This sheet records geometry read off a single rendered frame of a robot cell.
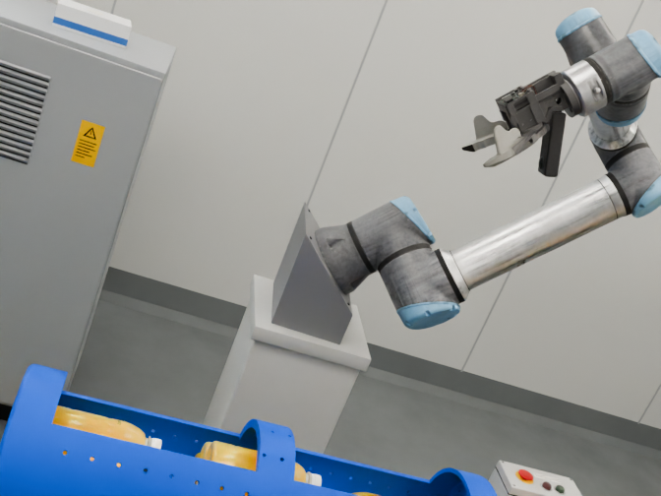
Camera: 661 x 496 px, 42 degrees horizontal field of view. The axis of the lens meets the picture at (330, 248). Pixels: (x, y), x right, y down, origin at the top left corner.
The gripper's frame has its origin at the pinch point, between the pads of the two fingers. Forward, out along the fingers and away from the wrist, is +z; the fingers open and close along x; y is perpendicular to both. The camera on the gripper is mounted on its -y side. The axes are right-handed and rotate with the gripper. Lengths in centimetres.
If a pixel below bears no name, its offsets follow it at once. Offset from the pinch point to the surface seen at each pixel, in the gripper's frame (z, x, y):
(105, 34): 69, -150, 51
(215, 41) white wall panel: 45, -262, 26
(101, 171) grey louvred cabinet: 92, -138, 14
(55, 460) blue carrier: 81, 26, -2
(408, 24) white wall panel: -37, -260, -9
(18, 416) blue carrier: 83, 23, 6
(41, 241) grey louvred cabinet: 123, -140, 3
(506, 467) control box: 21, -22, -76
